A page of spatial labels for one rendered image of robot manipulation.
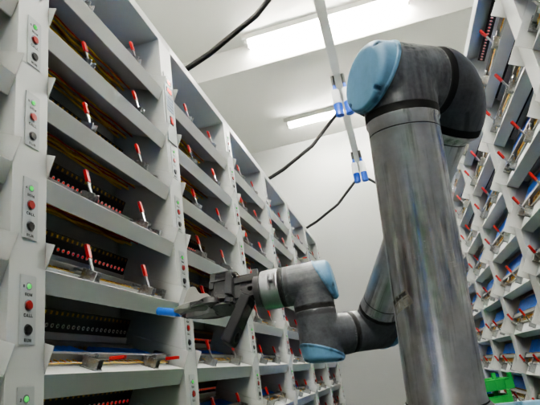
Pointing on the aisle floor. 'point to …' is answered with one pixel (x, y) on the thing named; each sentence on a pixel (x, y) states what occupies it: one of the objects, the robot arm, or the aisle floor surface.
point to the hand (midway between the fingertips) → (181, 314)
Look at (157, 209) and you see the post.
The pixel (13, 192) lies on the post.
